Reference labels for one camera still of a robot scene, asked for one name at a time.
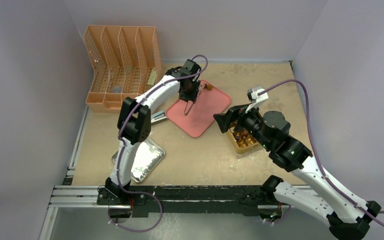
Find pink tongs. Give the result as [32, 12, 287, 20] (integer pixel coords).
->
[183, 101, 195, 116]

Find gold chocolate box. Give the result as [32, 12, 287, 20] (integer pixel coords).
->
[226, 122, 260, 154]

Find pink plastic tray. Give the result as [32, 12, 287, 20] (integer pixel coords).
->
[165, 80, 232, 138]

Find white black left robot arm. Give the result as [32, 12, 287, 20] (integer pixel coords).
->
[105, 59, 206, 205]

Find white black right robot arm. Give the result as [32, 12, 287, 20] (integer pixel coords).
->
[213, 104, 381, 240]

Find green eraser block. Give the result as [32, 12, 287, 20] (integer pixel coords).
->
[146, 68, 157, 90]

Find grey blue stapler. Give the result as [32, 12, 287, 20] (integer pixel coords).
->
[150, 110, 168, 125]

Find orange plastic file organizer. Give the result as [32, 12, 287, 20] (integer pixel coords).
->
[83, 25, 163, 113]

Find silver foil tray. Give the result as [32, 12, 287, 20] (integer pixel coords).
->
[109, 138, 166, 186]

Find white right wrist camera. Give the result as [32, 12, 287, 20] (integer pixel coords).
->
[245, 85, 269, 113]

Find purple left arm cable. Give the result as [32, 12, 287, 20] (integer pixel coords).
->
[107, 54, 209, 233]

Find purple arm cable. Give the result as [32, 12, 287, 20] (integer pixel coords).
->
[260, 79, 384, 238]
[107, 54, 209, 233]

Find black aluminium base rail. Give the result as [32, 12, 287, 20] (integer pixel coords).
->
[47, 184, 315, 220]

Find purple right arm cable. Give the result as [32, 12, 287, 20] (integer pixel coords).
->
[260, 79, 384, 238]

